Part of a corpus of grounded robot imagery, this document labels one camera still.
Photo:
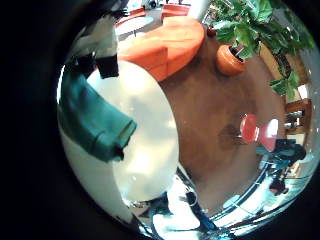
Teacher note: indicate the teal green cloth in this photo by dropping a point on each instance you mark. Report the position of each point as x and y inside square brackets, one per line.
[93, 116]

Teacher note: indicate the orange curved bench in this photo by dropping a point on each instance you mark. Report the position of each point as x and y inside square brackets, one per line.
[135, 13]
[175, 10]

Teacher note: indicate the large orange curved sofa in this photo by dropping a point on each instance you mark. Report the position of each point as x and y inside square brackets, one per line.
[166, 46]

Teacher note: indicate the orange plant pot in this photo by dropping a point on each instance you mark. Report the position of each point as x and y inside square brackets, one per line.
[228, 61]

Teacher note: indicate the green leafy potted plant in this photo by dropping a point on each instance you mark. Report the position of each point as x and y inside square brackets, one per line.
[250, 26]

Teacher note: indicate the red stool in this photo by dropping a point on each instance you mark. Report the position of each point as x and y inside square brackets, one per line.
[248, 128]

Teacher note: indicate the pink stool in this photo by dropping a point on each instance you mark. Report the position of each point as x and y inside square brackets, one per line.
[270, 135]

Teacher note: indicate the wooden shelf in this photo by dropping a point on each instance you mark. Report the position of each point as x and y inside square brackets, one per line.
[298, 116]

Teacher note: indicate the dark teal chair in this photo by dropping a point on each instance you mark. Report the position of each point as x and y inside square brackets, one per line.
[283, 153]

